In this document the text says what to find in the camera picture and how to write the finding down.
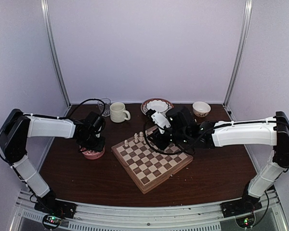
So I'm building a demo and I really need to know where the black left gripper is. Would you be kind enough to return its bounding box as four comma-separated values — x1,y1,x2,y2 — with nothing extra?
80,133,105,152

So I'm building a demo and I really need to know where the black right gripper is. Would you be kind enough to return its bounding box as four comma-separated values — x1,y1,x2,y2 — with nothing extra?
147,127,190,150

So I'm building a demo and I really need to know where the white queen chess piece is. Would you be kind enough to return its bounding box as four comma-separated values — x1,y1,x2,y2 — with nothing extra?
139,131,144,141

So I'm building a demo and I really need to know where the white king chess piece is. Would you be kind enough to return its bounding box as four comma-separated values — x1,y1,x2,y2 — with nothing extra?
134,133,139,143

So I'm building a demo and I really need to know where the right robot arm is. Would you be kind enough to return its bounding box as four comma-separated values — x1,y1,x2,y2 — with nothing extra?
146,106,289,213

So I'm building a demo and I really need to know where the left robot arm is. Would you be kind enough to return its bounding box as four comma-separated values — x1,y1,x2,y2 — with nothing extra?
0,109,105,214

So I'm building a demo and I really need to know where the white chess pieces pile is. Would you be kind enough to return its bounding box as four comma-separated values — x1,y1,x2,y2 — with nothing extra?
83,150,97,155

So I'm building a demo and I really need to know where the wooden chess board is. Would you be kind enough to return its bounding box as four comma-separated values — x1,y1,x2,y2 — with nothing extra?
111,137,193,194

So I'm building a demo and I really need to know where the pink cat-ear bowl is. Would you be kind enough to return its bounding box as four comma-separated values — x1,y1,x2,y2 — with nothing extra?
82,148,105,160

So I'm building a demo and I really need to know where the white scalloped bowl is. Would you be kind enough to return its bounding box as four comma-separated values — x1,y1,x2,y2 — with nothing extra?
146,100,169,113

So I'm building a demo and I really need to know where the patterned ceramic plate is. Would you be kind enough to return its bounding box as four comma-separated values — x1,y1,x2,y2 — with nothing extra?
141,98,174,115

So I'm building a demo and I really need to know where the cream ribbed mug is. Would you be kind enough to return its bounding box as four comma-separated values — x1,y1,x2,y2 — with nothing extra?
110,102,131,123

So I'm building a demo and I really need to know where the clear drinking glass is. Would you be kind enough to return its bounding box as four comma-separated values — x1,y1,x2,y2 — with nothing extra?
98,98,111,117

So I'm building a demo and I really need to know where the small white floral bowl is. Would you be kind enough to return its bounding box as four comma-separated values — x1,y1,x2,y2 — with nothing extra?
192,102,211,118

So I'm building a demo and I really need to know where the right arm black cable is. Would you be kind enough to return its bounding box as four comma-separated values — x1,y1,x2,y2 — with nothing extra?
143,115,217,156

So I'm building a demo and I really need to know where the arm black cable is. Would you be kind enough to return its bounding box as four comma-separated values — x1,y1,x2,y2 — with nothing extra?
143,115,217,156
60,98,111,121

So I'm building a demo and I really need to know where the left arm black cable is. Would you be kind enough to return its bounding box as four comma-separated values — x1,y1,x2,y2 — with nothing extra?
60,98,111,121

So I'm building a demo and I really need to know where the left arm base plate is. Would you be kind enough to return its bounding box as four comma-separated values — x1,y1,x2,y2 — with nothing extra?
34,198,77,218

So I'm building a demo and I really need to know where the aluminium front rail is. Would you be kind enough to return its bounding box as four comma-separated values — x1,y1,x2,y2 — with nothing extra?
14,190,287,231

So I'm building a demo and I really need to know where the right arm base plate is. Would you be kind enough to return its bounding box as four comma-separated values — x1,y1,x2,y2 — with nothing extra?
221,199,262,218

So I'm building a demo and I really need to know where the left aluminium frame post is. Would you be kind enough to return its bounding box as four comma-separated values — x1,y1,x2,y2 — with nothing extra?
40,0,71,107

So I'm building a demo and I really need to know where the aluminium frame post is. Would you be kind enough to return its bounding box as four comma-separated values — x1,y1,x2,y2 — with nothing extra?
223,0,253,108
40,0,71,107

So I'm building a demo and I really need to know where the right aluminium frame post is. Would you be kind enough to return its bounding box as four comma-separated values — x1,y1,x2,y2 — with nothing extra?
223,0,253,108

